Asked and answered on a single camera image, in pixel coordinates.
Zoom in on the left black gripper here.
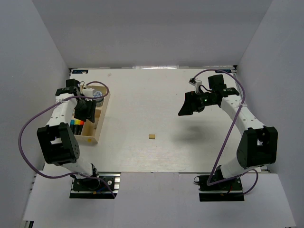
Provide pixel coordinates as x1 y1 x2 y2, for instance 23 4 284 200
74 98 97 123

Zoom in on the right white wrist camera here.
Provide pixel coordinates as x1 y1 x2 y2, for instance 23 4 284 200
189 78 203 94

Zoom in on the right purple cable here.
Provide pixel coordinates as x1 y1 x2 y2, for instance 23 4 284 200
194 68 259 196

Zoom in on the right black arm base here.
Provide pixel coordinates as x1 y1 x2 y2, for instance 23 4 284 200
193 175 244 202

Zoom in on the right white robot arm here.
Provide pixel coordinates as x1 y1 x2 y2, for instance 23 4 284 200
178 75 278 190

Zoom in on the blue cap highlighter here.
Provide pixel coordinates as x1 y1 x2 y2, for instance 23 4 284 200
70 119 75 134

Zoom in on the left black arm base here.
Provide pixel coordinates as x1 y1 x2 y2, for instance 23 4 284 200
69 172 121 199

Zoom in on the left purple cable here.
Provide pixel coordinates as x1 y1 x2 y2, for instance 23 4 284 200
18 81 117 199

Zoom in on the yellow cap highlighter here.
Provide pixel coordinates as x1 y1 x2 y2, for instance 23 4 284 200
74 120 80 135

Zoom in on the purple cable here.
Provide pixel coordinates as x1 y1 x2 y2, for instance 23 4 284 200
18 81 117 199
194 68 259 196

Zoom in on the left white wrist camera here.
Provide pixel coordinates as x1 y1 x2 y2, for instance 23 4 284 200
81 87 95 101

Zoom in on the wooden compartment tray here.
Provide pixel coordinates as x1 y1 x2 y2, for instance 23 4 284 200
72 85 110 144

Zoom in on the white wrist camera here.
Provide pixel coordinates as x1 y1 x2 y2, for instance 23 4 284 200
189 78 203 94
81 87 95 101

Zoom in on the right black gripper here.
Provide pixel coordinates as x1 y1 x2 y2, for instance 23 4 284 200
178 90 217 116

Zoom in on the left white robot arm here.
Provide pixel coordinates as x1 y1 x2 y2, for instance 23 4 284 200
37 79 100 190

